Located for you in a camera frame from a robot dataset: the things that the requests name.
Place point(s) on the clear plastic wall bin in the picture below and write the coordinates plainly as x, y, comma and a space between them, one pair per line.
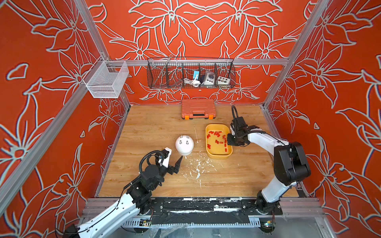
105, 84

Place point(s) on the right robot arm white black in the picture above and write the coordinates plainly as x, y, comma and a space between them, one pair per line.
289, 163

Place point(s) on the black wire wall basket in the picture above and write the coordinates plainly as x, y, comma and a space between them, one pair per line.
177, 72

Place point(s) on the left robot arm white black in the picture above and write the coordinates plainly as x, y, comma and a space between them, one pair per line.
135, 197

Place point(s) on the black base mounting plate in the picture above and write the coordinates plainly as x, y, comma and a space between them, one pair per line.
202, 212

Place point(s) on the orange tool case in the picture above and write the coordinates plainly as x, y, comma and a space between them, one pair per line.
198, 108

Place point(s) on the white socket block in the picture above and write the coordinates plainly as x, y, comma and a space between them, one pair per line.
223, 81

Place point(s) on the yellow plastic tray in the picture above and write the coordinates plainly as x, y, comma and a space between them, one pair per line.
216, 141

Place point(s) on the blue white small box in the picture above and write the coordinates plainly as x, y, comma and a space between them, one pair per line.
195, 75

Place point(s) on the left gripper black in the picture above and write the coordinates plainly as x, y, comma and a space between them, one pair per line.
170, 170

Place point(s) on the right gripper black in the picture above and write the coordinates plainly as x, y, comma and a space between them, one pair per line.
229, 142

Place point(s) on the white power adapter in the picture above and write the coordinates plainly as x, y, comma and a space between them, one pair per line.
208, 79

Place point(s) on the white dome with screws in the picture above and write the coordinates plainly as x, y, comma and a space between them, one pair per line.
184, 145

